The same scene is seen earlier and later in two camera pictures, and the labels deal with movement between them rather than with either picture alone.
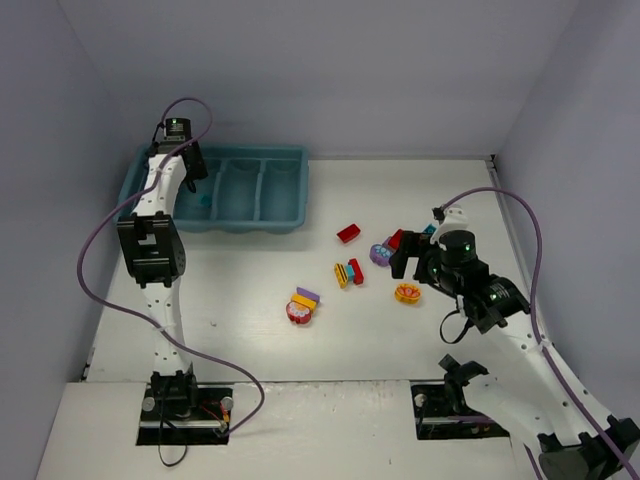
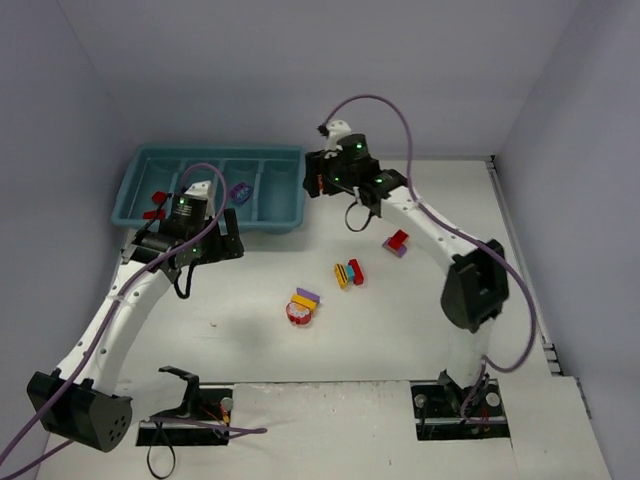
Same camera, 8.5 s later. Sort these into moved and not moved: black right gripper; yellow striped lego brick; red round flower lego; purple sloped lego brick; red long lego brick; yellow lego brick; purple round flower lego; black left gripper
Moved: purple round flower lego; black left gripper; black right gripper
Not moved: purple sloped lego brick; red round flower lego; red long lego brick; yellow striped lego brick; yellow lego brick
